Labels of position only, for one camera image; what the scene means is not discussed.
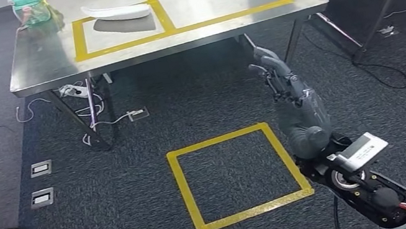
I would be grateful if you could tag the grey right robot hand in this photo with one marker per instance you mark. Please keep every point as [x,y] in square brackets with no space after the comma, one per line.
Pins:
[305,124]

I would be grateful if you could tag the white mirror cover part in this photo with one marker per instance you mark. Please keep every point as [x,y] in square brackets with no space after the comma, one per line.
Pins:
[118,11]

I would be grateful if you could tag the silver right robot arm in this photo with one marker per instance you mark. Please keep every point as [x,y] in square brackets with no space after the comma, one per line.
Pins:
[372,196]

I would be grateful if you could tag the steel workbench table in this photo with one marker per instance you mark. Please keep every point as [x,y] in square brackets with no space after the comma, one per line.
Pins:
[40,67]

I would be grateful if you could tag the white power strip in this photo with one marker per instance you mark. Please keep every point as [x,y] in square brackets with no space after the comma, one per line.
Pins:
[73,90]

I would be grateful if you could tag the steel floor socket box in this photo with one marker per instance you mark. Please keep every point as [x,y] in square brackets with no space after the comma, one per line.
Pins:
[41,168]
[42,198]

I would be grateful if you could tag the teal lid water bottle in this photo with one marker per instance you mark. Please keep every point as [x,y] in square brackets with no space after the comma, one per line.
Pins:
[30,10]

